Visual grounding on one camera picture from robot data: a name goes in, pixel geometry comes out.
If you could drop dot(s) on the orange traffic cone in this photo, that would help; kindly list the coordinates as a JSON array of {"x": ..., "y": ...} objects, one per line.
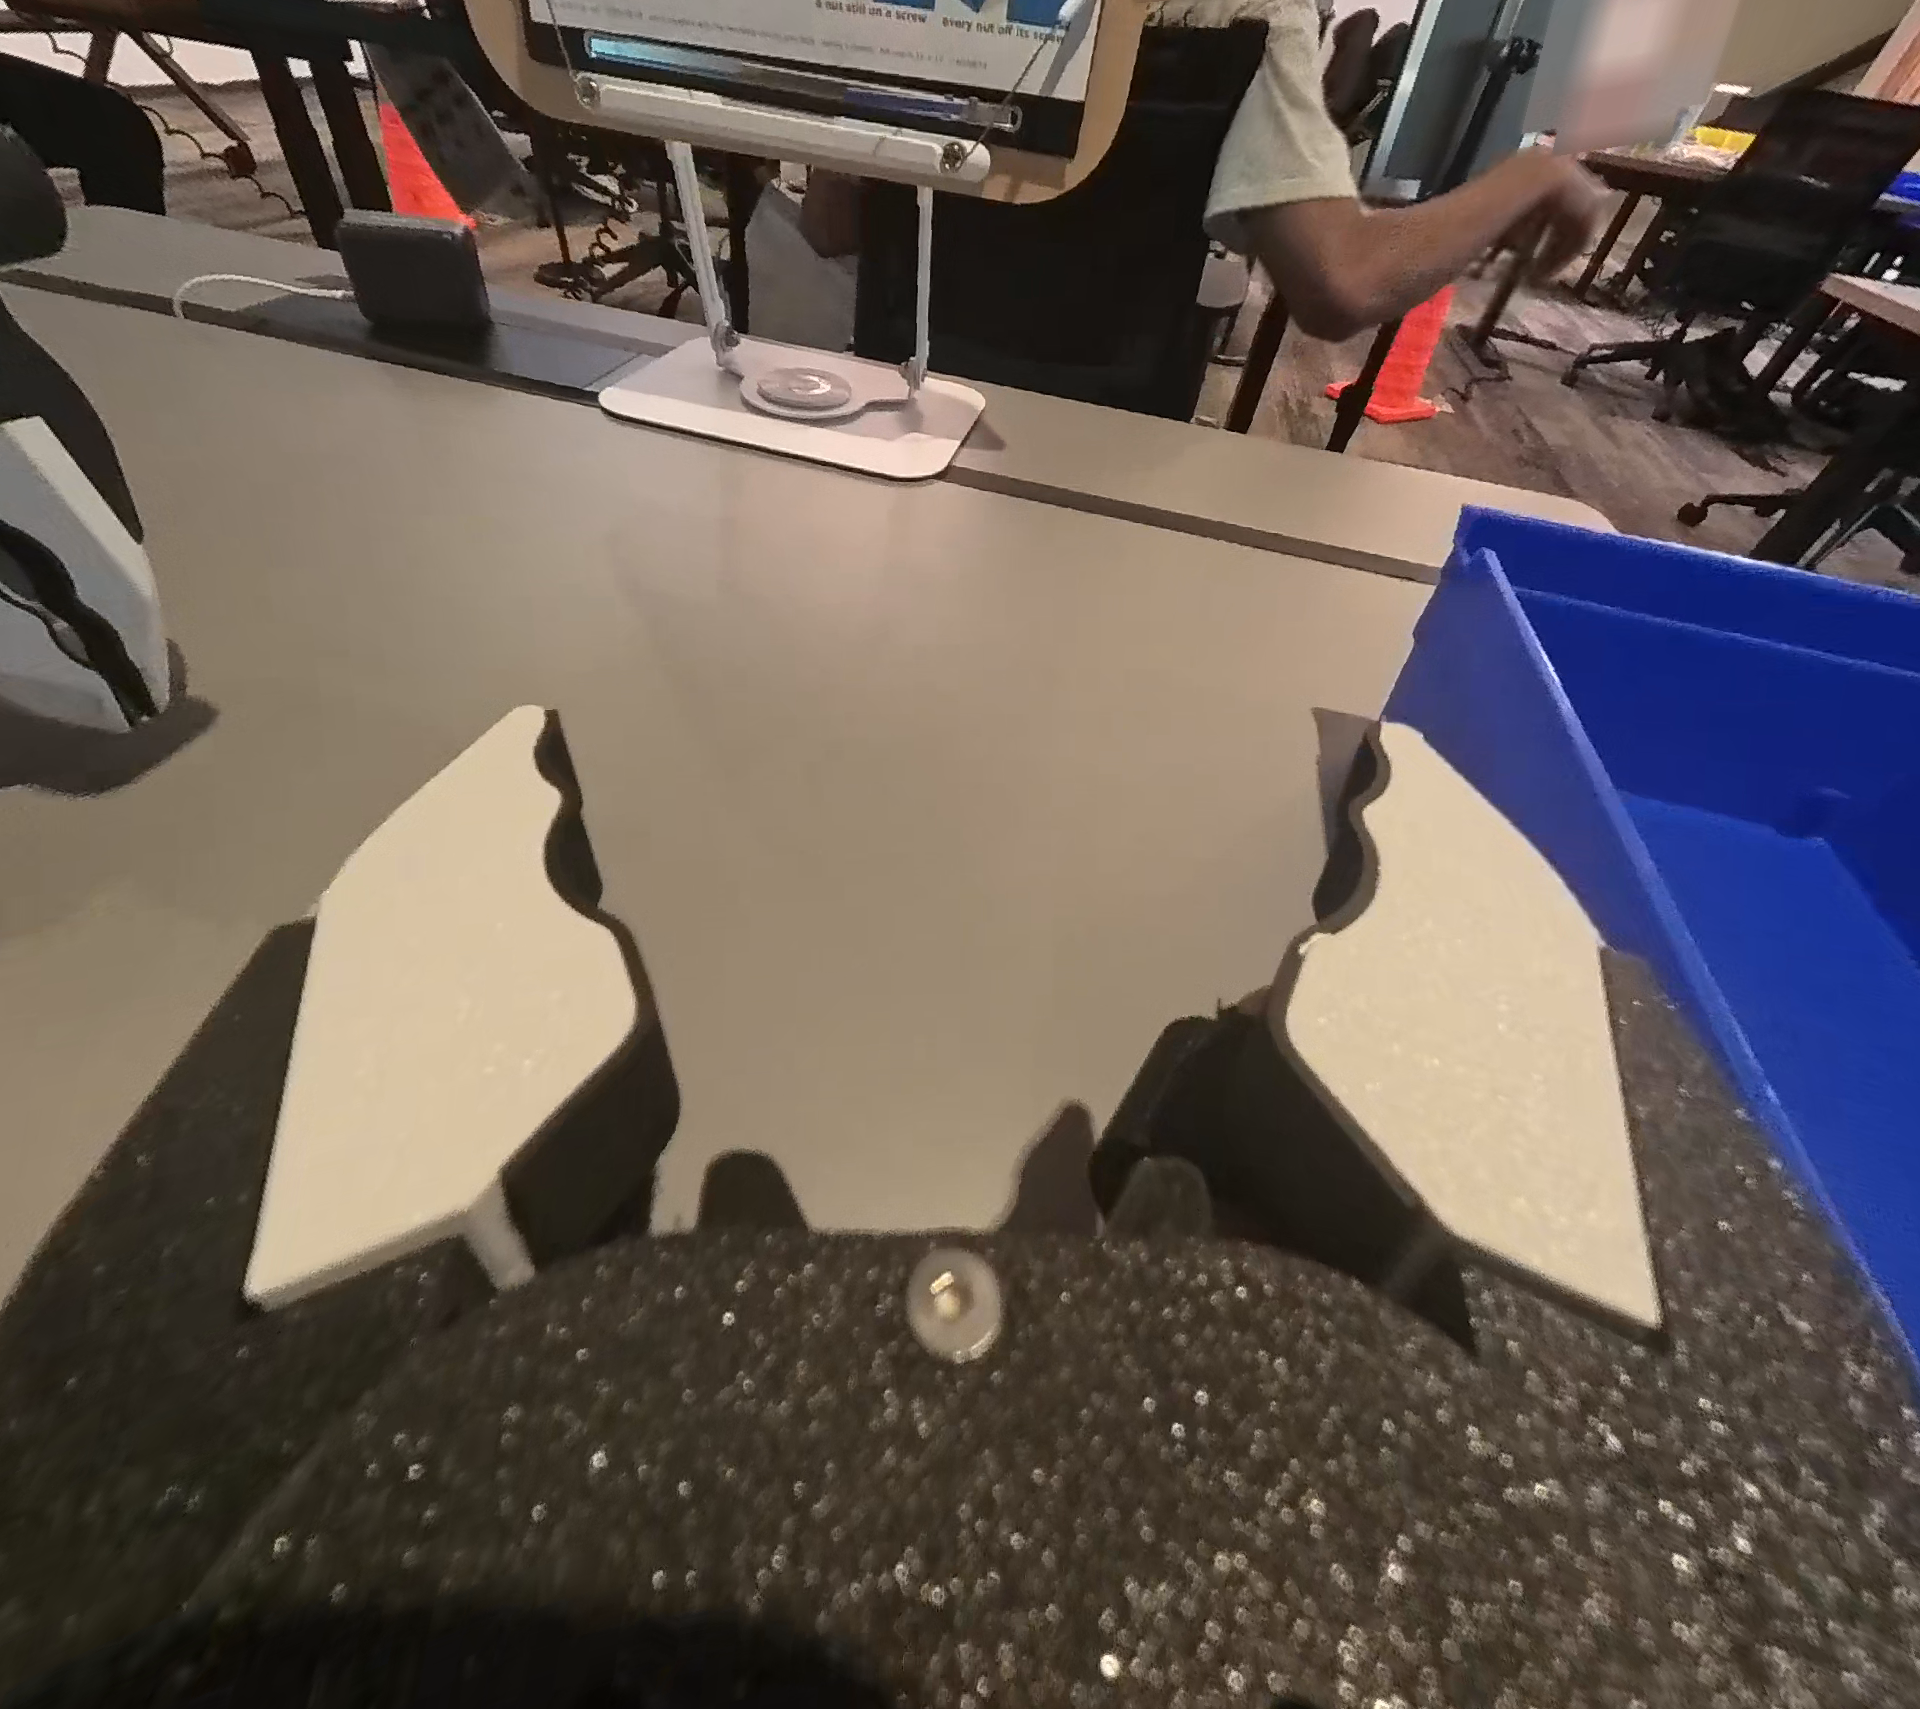
[
  {"x": 421, "y": 174},
  {"x": 1403, "y": 367}
]

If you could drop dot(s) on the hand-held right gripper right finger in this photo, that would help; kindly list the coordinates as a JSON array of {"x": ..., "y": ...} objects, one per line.
[{"x": 1471, "y": 1066}]

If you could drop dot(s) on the grey perforated board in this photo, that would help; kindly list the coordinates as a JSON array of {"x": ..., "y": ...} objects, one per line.
[{"x": 465, "y": 143}]

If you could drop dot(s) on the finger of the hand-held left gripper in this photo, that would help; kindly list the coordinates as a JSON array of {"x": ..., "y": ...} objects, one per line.
[{"x": 91, "y": 569}]

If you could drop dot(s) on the grey panel on tripod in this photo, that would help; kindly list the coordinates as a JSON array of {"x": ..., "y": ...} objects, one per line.
[{"x": 1463, "y": 15}]

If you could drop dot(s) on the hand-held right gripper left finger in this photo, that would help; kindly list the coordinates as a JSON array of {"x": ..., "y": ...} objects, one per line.
[{"x": 435, "y": 1035}]

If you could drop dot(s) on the black mesh office chair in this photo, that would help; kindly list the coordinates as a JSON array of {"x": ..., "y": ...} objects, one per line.
[{"x": 1081, "y": 239}]

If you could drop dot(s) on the small black box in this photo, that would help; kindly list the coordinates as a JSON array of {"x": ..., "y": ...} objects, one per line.
[{"x": 412, "y": 273}]

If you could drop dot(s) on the wooden office desk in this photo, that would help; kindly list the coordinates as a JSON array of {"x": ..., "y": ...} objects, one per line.
[{"x": 1874, "y": 307}]

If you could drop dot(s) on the blue plastic bin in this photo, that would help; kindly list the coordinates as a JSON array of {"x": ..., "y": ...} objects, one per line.
[{"x": 1725, "y": 720}]

